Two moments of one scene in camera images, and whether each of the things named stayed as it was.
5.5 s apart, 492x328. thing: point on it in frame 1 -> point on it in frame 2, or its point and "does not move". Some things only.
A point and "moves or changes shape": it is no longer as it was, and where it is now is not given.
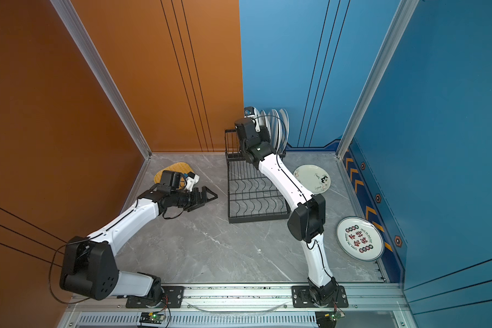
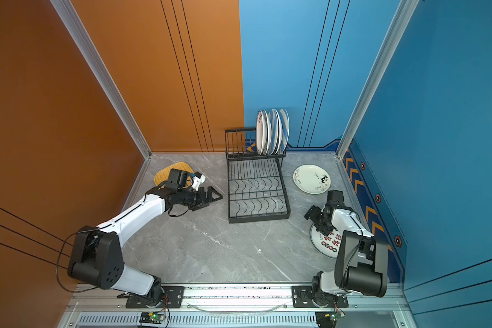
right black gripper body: [265, 136] -> [317, 215]
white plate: [284, 128] does not move
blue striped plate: [275, 134] does not move
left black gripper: [198, 201] does not move
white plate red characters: [359, 238] moves or changes shape
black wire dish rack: [251, 196] does not move
